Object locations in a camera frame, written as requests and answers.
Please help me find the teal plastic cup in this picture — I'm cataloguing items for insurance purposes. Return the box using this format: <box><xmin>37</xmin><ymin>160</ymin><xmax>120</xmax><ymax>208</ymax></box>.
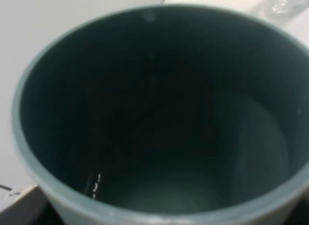
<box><xmin>12</xmin><ymin>5</ymin><xmax>309</xmax><ymax>225</ymax></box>

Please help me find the clear plastic water bottle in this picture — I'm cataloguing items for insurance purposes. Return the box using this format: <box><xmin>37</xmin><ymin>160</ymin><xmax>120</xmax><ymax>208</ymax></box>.
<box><xmin>265</xmin><ymin>0</ymin><xmax>309</xmax><ymax>15</ymax></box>

